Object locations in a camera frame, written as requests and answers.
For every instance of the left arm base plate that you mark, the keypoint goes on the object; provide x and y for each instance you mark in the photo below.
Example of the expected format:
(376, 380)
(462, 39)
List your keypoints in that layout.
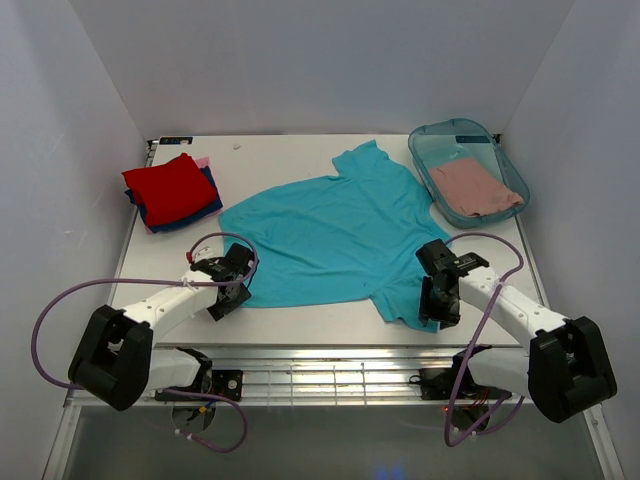
(224, 383)

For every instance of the teal plastic bin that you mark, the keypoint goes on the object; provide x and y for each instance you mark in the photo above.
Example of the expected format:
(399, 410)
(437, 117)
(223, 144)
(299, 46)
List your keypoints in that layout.
(437, 144)

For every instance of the blue label sticker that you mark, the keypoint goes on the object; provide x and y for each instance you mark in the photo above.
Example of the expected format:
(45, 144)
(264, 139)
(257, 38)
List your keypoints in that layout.
(174, 140)

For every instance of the pink t shirt in bin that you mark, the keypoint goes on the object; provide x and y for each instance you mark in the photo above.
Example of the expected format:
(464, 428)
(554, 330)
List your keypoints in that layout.
(472, 191)

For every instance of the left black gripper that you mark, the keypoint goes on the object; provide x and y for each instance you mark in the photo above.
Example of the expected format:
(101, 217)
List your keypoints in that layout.
(231, 295)

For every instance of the teal t shirt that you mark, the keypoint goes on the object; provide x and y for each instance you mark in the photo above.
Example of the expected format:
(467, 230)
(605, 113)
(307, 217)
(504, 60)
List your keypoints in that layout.
(340, 238)

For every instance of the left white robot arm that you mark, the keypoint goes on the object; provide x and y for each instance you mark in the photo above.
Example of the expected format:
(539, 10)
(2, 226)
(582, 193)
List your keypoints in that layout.
(116, 360)

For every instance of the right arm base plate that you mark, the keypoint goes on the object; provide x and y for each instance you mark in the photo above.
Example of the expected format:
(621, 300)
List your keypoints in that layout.
(438, 383)

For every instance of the blue folded t shirt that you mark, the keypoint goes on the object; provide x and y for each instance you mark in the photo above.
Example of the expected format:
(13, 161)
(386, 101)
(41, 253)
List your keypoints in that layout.
(169, 202)

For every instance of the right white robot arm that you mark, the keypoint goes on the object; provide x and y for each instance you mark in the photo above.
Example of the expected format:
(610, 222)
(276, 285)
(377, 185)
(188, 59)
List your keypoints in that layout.
(562, 364)

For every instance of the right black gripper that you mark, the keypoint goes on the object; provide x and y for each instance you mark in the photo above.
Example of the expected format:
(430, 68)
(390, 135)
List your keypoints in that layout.
(439, 304)

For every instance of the pink folded t shirt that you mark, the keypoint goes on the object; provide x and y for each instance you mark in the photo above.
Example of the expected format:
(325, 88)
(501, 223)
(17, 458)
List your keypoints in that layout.
(202, 162)

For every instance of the red folded t shirt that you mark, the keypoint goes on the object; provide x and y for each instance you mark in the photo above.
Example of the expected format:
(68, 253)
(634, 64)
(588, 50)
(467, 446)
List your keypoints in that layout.
(134, 176)

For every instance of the aluminium rail frame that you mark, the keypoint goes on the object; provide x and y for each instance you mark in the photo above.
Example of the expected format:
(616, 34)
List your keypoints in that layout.
(332, 376)

